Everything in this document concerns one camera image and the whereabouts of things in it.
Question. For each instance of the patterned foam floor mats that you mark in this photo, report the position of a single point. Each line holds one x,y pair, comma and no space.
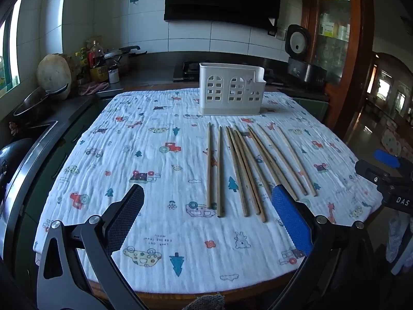
392,142

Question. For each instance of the white plastic utensil holder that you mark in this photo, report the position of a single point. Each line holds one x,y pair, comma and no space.
222,71

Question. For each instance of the round wooden cutting board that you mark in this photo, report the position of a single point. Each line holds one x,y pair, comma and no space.
53,74

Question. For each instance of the pink cloth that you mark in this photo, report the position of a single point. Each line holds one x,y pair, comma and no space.
93,88

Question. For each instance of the white cartoon printed cloth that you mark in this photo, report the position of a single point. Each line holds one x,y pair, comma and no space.
145,135

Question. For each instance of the black gas stove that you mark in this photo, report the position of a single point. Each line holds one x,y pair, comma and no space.
187,69

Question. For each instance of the small white jar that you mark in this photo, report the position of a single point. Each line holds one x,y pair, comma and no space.
113,77

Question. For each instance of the cooking oil bottle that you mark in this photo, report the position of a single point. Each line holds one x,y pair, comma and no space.
97,64

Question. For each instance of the black rice cooker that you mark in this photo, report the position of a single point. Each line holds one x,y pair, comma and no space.
306,72

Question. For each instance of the grey knitted cloth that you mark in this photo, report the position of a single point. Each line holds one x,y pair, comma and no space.
206,302

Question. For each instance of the metal pan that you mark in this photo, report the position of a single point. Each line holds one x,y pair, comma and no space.
32,105

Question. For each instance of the wooden glass door cabinet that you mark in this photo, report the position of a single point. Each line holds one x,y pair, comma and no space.
355,71

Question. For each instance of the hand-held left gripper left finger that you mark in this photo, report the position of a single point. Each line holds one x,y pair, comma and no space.
129,213

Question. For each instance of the dark round pan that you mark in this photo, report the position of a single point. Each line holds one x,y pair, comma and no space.
11,164

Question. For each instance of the wall socket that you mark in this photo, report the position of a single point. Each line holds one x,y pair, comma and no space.
281,33

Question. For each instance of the green capped bottle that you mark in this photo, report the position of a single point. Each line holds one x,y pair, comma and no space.
83,61

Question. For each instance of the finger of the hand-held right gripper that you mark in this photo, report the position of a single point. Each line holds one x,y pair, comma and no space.
387,159
371,169

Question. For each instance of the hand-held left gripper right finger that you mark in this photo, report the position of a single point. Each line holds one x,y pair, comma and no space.
290,216

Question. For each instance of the steel pressure cooker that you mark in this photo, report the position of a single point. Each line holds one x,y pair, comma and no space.
124,58

